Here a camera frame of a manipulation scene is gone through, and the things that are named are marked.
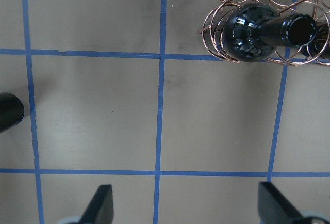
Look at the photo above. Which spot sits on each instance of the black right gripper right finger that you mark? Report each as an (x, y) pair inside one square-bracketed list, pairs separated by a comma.
[(274, 207)]

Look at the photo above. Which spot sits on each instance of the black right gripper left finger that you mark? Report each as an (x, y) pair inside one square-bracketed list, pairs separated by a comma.
[(100, 209)]

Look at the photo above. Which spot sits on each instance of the free black wine bottle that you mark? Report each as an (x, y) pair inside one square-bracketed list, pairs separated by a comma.
[(12, 111)]

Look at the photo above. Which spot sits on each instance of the far black bottle in basket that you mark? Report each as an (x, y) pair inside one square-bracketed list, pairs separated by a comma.
[(312, 49)]

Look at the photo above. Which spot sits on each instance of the black bottle in basket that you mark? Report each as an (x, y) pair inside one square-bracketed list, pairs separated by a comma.
[(252, 32), (312, 49)]

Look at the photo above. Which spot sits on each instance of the near black bottle in basket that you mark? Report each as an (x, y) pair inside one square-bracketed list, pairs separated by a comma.
[(252, 32)]

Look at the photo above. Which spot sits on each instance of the copper wire wine basket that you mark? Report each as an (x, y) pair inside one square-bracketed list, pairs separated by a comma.
[(317, 9)]

